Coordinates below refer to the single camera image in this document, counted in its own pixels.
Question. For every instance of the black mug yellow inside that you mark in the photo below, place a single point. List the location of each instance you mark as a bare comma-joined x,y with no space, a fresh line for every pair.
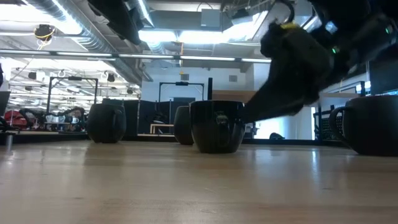
182,124

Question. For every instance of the black background rig frame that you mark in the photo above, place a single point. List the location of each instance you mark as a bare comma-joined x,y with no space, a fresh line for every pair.
71,78
182,83

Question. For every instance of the glossy all-black mug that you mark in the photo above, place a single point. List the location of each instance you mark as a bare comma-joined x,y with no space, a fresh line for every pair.
211,137

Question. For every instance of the person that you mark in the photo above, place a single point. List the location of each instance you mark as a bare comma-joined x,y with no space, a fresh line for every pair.
77,112

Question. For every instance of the low wooden bench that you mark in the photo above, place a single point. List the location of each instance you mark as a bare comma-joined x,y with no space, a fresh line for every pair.
161,125

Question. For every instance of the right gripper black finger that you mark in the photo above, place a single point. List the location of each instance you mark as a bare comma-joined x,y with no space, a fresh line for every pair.
273,109

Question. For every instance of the black mug red inside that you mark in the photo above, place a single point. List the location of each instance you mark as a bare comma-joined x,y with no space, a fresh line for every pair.
373,127

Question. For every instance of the long ceiling light bar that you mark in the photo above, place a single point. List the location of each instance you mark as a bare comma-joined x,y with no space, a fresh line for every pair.
146,56

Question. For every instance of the raised wooden shelf board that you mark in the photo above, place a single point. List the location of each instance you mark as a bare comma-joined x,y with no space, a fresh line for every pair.
230,96

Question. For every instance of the black mug green inside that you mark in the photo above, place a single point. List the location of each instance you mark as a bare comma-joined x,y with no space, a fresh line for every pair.
104,124

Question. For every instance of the grey ceiling ventilation box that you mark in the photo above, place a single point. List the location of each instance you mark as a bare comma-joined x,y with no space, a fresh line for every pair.
211,18

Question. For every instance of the black pegboard rack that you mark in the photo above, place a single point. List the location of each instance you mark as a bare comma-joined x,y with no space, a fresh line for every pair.
326,127

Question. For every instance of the black room divider panel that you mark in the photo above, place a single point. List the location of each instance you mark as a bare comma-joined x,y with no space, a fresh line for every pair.
140,115

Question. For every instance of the silver spiral ceiling duct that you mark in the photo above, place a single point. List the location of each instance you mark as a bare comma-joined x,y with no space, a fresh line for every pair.
93,40

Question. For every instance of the dark monitor screen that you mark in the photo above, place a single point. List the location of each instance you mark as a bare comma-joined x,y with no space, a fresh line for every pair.
3,102

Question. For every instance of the short silver metal post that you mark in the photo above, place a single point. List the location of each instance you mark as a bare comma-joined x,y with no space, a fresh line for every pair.
9,143

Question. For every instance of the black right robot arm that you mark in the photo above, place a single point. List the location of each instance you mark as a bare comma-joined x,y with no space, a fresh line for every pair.
357,31

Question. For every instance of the black aluminium table frame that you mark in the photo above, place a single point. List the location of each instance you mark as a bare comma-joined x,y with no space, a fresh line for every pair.
46,137

